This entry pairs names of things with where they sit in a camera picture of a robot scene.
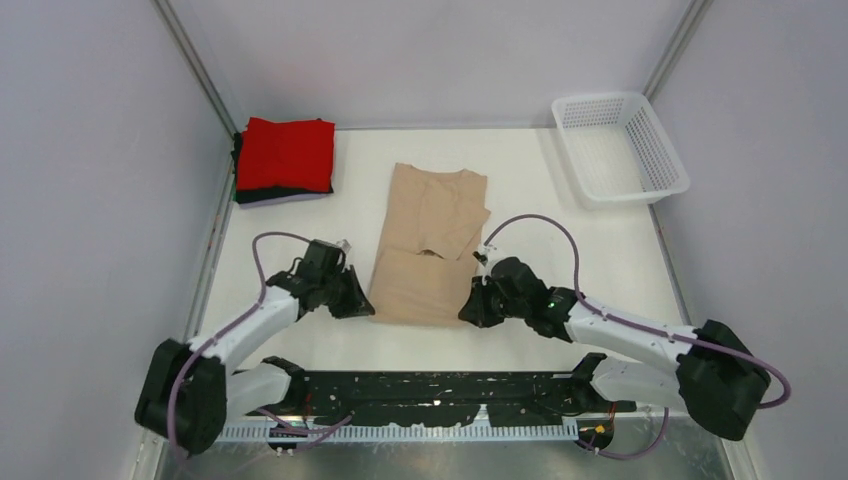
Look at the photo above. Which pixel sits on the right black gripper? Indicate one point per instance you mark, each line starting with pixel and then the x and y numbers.
pixel 476 311

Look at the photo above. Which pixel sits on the beige t shirt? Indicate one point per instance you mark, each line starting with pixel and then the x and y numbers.
pixel 424 262

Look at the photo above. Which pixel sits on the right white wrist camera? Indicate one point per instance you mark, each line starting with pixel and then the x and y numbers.
pixel 486 255

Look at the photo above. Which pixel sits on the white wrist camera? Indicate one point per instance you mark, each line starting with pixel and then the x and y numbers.
pixel 486 255
pixel 344 245

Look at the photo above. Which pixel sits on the white slotted cable duct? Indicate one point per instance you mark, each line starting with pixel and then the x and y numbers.
pixel 477 431

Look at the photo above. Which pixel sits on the white plastic basket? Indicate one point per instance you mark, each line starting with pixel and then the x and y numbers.
pixel 616 151

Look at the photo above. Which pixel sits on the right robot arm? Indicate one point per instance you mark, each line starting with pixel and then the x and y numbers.
pixel 706 372

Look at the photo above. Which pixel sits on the aluminium frame rail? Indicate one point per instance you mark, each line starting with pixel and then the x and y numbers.
pixel 647 409

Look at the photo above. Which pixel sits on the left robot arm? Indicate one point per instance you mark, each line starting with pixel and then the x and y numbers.
pixel 193 388

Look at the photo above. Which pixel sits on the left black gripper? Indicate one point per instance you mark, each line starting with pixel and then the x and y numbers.
pixel 356 304

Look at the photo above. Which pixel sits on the red folded t shirt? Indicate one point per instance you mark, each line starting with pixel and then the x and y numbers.
pixel 296 154

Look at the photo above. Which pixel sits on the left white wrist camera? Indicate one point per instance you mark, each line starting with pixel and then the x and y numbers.
pixel 344 245

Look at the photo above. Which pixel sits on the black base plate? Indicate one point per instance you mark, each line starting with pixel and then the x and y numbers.
pixel 442 399

